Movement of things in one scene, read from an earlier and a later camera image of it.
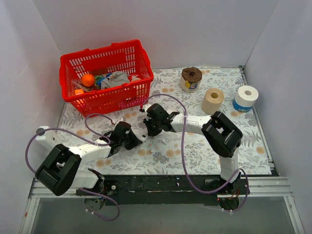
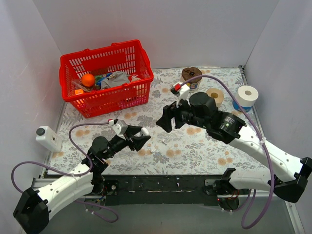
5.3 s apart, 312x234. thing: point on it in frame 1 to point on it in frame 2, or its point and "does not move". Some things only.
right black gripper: [149, 125] to [176, 116]
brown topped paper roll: [190, 79] does not move
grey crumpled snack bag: [116, 78] does not move
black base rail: [119, 190] does not move
